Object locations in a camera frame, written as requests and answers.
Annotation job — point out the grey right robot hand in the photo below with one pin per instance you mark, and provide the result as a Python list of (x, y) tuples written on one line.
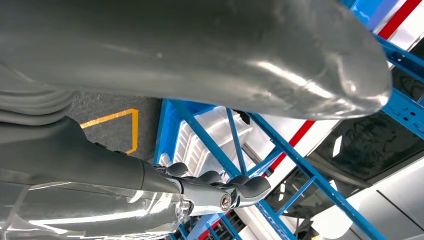
[(198, 49)]

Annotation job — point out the blue metal shelf rack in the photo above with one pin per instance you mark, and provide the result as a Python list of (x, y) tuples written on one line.
[(164, 132)]

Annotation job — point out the white plastic crate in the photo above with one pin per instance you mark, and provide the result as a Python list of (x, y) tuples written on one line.
[(205, 155)]

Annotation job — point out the white car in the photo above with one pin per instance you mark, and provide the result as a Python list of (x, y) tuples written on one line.
[(364, 145)]

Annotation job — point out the black bracket part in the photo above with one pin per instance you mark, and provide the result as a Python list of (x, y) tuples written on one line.
[(244, 117)]

